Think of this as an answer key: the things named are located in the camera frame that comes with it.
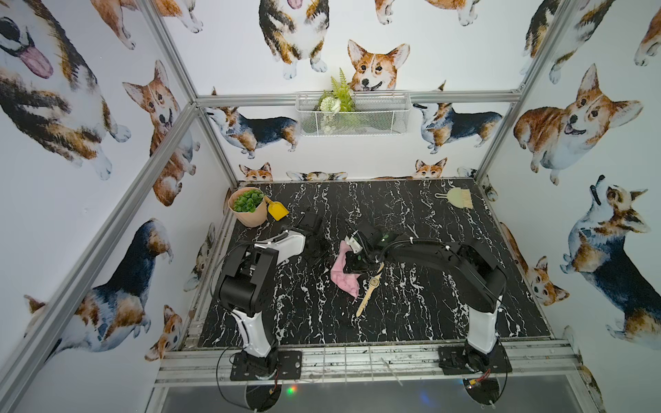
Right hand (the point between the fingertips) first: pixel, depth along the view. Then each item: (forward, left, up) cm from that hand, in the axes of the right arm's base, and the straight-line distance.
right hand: (340, 271), depth 87 cm
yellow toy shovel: (+30, +28, -4) cm, 42 cm away
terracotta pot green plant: (+23, +34, +9) cm, 42 cm away
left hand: (+10, +3, -4) cm, 11 cm away
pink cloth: (-4, -3, 0) cm, 5 cm away
